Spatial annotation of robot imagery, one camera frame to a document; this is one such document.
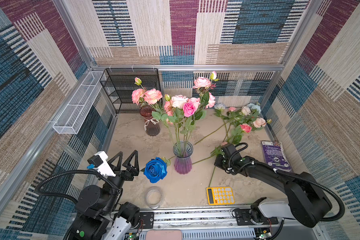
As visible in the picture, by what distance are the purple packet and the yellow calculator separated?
12.3 inches

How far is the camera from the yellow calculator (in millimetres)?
792

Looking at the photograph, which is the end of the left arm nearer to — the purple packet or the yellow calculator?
the yellow calculator

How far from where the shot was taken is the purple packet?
2.97ft
